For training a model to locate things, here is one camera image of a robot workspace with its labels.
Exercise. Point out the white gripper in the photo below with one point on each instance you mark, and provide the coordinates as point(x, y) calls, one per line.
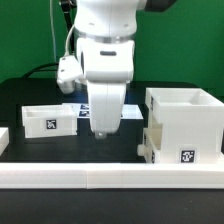
point(107, 69)

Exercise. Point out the white left fence rail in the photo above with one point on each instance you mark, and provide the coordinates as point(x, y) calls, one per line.
point(4, 139)

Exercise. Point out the white fence rail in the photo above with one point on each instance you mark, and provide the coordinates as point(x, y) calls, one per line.
point(102, 176)
point(4, 139)

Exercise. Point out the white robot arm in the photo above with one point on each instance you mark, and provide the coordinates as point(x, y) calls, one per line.
point(111, 21)

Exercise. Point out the white front fence rail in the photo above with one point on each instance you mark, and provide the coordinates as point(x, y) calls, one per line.
point(102, 176)

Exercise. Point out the white marker tag sheet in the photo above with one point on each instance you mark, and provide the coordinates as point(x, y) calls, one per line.
point(128, 111)

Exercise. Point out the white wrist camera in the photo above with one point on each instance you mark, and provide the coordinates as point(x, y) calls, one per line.
point(69, 73)

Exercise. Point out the white drawer box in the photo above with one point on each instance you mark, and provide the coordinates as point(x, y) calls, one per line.
point(49, 121)
point(150, 147)

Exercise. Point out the white drawer cabinet frame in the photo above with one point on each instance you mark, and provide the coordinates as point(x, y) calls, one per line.
point(191, 123)

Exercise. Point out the white rear drawer box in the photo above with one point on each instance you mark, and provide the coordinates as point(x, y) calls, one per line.
point(49, 121)

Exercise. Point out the white front drawer box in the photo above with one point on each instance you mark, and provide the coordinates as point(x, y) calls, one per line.
point(150, 147)

